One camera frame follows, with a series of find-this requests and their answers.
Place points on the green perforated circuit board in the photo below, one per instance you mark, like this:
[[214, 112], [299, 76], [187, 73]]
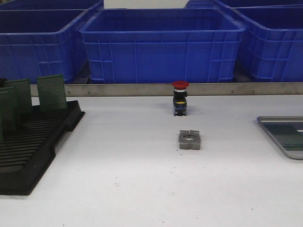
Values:
[[51, 93], [282, 129], [8, 108], [23, 93], [290, 140]]

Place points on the black slotted board rack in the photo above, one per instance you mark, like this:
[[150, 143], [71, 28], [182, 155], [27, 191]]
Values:
[[27, 152]]

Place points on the silver metal tray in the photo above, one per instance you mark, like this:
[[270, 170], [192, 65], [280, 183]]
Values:
[[297, 121]]

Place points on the red emergency stop button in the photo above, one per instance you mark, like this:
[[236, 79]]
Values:
[[179, 98]]

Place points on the grey metal clamp block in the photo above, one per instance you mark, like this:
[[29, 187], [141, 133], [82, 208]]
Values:
[[189, 139]]

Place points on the blue plastic bin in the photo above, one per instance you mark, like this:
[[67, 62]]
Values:
[[36, 43], [241, 3], [161, 45], [271, 49], [52, 4]]

